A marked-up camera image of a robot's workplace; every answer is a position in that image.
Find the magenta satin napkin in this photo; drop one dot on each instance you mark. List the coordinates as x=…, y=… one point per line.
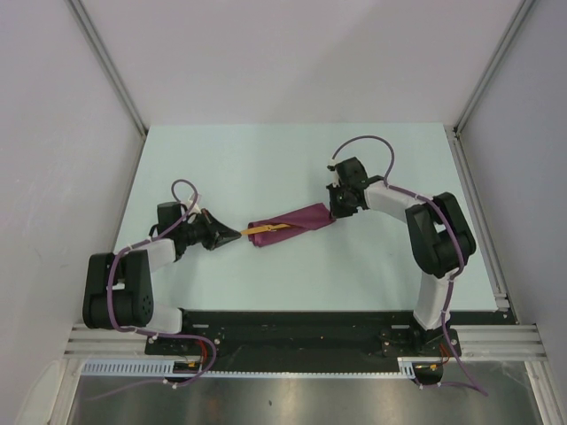
x=309, y=218

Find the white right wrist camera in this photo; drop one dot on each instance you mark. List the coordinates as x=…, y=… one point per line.
x=332, y=166

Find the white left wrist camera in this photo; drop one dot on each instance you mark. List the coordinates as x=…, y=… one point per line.
x=192, y=204

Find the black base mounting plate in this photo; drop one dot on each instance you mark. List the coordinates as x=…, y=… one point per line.
x=319, y=343

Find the white slotted cable duct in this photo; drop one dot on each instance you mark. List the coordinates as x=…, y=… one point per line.
x=178, y=369

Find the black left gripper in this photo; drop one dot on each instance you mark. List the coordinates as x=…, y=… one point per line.
x=217, y=234

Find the gold butter knife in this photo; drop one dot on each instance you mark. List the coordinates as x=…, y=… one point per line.
x=264, y=229

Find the aluminium front rail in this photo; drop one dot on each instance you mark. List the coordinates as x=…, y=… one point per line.
x=487, y=342

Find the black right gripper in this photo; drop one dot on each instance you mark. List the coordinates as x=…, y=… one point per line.
x=337, y=212

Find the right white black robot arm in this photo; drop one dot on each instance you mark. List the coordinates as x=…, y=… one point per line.
x=440, y=237

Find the right aluminium frame post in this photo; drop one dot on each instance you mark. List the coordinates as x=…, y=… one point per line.
x=512, y=31

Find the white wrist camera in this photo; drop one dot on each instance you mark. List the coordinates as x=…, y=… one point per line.
x=192, y=204
x=332, y=166

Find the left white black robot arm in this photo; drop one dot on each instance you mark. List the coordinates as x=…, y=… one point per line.
x=118, y=291

